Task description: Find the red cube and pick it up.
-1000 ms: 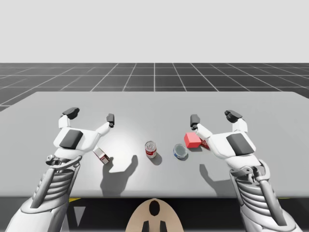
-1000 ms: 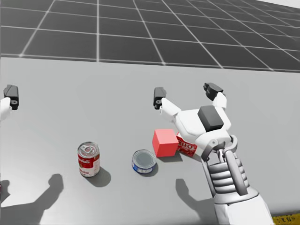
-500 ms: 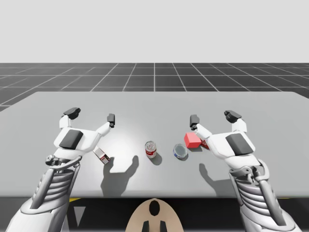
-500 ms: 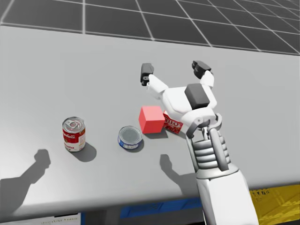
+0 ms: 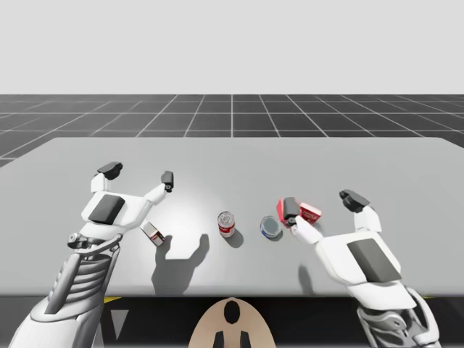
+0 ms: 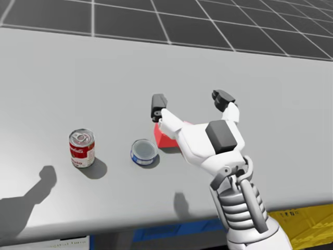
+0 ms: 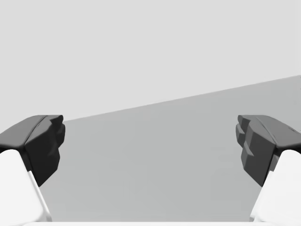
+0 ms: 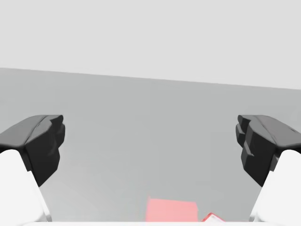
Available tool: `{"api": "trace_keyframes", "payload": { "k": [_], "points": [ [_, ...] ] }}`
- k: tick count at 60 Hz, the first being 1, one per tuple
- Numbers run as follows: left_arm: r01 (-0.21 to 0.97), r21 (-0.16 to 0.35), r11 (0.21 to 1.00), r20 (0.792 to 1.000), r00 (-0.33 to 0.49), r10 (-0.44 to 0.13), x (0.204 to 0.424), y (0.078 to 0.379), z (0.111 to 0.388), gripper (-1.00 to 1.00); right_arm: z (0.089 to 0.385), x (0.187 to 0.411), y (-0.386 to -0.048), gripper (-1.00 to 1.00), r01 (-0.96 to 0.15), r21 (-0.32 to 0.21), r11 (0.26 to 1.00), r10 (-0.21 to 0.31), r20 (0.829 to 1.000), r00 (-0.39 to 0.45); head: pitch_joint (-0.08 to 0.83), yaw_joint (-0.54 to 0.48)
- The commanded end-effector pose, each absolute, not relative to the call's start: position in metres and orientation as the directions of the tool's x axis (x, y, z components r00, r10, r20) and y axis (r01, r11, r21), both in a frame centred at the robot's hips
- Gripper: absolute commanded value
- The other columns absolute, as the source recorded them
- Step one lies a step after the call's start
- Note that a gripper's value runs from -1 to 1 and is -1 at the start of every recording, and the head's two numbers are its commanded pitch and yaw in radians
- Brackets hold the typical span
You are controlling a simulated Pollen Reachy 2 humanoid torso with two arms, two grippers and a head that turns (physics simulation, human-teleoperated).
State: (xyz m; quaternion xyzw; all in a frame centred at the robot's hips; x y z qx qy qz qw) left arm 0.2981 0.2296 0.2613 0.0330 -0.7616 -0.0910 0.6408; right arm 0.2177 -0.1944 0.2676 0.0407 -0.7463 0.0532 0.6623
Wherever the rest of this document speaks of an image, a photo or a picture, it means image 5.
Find pink cube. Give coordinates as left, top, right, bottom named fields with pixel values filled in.
left=275, top=197, right=291, bottom=223

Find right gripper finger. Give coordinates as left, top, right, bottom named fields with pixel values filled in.
left=339, top=188, right=383, bottom=236
left=282, top=196, right=324, bottom=247

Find blue flat can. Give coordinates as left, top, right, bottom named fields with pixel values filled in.
left=259, top=215, right=284, bottom=241

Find red and white carton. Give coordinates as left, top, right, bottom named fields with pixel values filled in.
left=140, top=220, right=166, bottom=248

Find red and white can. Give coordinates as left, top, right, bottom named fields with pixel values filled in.
left=217, top=211, right=237, bottom=239

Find tan robot part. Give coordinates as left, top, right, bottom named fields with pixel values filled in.
left=188, top=296, right=278, bottom=348

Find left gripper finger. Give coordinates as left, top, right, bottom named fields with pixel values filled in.
left=89, top=162, right=124, bottom=195
left=144, top=170, right=175, bottom=207

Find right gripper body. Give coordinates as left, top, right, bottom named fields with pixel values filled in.
left=314, top=231, right=415, bottom=312

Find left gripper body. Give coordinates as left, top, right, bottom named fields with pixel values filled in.
left=80, top=192, right=153, bottom=236

